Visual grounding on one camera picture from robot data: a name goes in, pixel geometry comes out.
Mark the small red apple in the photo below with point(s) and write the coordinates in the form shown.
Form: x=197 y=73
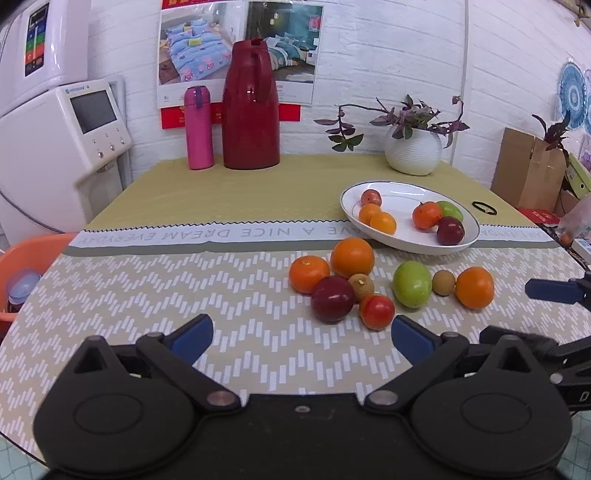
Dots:
x=371 y=197
x=376 y=311

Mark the large orange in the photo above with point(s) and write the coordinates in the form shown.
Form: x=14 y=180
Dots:
x=352 y=257

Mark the orange plastic basin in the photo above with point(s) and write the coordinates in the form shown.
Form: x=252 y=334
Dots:
x=32 y=251

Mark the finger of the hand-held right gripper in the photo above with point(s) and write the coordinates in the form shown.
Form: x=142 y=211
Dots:
x=549 y=290
x=568 y=360

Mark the red packet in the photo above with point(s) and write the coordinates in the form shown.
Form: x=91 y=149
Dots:
x=540 y=215

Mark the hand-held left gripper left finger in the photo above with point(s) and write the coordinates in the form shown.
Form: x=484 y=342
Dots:
x=194 y=337

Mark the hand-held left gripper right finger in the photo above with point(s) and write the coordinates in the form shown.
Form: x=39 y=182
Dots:
x=411 y=337

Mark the purple plant in white pot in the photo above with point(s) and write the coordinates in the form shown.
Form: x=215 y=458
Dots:
x=413 y=152

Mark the brown longan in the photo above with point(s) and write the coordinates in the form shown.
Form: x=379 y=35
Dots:
x=362 y=284
x=444 y=282

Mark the red thermos jug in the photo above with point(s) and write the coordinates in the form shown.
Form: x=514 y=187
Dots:
x=249 y=129

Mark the blue capped bottle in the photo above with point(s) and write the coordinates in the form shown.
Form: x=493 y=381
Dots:
x=23 y=286

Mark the white wall pipe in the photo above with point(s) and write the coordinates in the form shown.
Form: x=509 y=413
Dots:
x=465 y=46

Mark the white water dispenser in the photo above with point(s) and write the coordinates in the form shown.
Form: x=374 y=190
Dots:
x=46 y=152

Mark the yellow kumquat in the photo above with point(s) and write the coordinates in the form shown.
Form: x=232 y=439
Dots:
x=383 y=223

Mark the mandarin orange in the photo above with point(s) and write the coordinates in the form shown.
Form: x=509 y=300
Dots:
x=368 y=212
x=309 y=274
x=425 y=215
x=474 y=287

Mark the blue round wall decoration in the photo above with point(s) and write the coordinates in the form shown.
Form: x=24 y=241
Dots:
x=572 y=97

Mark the teal patterned tablecloth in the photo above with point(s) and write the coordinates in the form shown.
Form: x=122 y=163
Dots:
x=18 y=461

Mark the green apple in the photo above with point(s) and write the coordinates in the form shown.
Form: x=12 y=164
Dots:
x=451 y=209
x=412 y=284

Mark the chevron printed tablecloth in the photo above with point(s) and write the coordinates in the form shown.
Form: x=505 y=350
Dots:
x=207 y=198

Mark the white plate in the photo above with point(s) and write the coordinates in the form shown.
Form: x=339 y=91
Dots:
x=401 y=198

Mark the pink bottle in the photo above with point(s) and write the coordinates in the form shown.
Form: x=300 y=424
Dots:
x=199 y=134

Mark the wall poster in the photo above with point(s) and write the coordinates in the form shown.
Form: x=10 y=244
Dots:
x=194 y=46

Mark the clear plastic bag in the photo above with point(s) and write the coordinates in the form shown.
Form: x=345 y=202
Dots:
x=577 y=217

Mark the dark red plum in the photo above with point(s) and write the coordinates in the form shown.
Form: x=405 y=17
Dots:
x=450 y=230
x=333 y=299

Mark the cardboard box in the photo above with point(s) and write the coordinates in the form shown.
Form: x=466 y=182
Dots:
x=517 y=170

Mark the green box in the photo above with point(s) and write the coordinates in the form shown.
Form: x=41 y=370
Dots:
x=579 y=177

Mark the dark purple plant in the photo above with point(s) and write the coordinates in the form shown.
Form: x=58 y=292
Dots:
x=556 y=134

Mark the white wall water purifier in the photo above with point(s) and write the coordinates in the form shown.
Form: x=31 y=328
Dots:
x=64 y=37

